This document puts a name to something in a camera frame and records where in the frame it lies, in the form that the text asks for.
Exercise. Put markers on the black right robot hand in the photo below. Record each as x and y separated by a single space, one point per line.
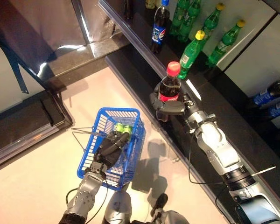
170 107

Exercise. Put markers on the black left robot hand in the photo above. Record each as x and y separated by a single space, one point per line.
109 149

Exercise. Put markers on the silver left robot leg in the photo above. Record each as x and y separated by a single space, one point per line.
117 207

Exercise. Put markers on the Pepsi bottle with globe logo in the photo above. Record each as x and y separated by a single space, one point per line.
159 28

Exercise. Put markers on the black product shelf board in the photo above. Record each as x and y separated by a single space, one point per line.
224 112

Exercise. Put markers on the yellow tea bottle green cap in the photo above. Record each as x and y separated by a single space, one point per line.
151 3

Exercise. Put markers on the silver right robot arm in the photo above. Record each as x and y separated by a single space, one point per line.
224 151

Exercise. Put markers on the blue plastic shopping basket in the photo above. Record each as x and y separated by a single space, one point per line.
135 163

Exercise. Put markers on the green drink can pack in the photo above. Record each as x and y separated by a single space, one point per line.
123 128

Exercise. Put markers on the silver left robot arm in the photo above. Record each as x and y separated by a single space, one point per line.
84 198

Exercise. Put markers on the black corner shelving unit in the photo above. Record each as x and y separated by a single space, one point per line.
18 121

